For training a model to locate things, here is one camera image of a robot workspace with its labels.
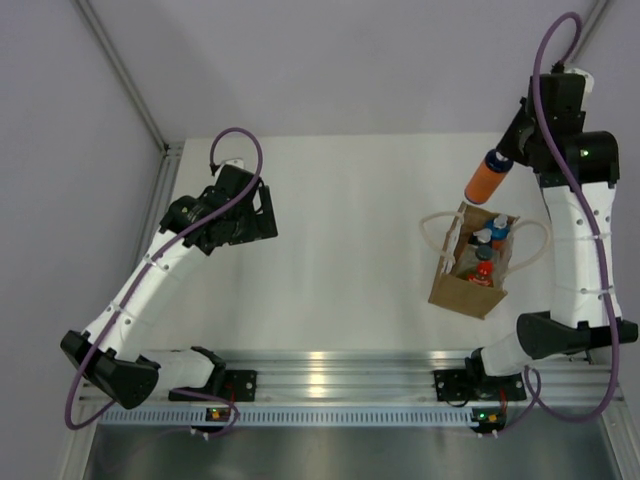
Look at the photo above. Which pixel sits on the yellow bottle red cap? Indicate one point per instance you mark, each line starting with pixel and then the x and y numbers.
pixel 480 274

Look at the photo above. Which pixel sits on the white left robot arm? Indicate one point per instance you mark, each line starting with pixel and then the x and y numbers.
pixel 111 347

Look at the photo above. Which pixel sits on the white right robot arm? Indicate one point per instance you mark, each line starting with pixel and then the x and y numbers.
pixel 584 311

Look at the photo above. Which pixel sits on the aluminium left frame post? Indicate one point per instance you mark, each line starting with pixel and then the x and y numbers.
pixel 91 19

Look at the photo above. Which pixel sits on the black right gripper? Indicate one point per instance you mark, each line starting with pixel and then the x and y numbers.
pixel 506 144

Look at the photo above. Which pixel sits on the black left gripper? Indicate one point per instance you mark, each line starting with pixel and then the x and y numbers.
pixel 261 225

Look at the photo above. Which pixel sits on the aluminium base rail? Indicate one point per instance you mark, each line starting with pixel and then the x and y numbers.
pixel 392 377

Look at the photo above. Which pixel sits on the orange bottle dark blue cap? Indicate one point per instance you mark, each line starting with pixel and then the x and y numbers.
pixel 487 178

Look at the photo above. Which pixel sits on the orange bottle navy cap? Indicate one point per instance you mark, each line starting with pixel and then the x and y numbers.
pixel 481 237

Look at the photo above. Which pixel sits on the orange bottle light blue cap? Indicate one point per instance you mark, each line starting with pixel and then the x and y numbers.
pixel 500 228

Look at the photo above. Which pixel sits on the white slotted cable duct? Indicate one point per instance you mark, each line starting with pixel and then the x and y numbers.
pixel 252 415

